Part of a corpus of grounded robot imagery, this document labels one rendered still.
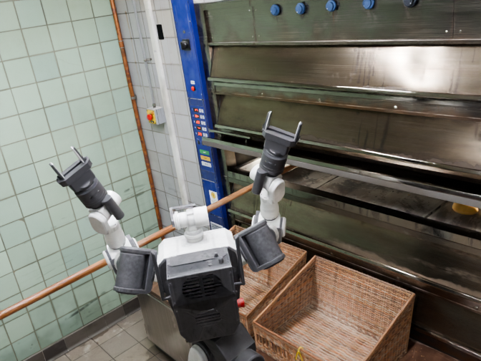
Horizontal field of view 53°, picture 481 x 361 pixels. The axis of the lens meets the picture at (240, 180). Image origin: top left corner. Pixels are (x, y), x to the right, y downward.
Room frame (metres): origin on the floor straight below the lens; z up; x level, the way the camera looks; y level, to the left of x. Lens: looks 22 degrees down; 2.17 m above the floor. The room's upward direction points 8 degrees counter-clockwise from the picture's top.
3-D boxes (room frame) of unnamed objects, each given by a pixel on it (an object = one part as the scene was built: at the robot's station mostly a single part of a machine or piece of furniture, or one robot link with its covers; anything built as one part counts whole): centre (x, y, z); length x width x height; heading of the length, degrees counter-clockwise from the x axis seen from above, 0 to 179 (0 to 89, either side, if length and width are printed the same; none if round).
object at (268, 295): (2.24, 0.07, 0.72); 0.56 x 0.49 x 0.28; 41
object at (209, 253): (1.40, 0.17, 1.26); 0.34 x 0.30 x 0.36; 96
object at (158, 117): (3.09, 0.48, 1.46); 0.10 x 0.07 x 0.10; 40
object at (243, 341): (1.39, 0.13, 1.00); 0.28 x 0.13 x 0.18; 40
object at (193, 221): (1.46, 0.17, 1.46); 0.10 x 0.07 x 0.09; 96
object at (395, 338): (1.78, -0.32, 0.72); 0.56 x 0.49 x 0.28; 40
